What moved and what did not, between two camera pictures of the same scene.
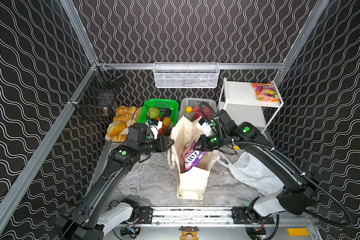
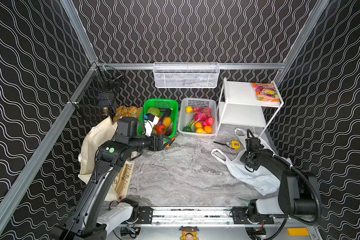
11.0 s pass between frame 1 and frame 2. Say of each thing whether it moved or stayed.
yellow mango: stayed
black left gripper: stayed
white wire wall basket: stayed
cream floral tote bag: moved
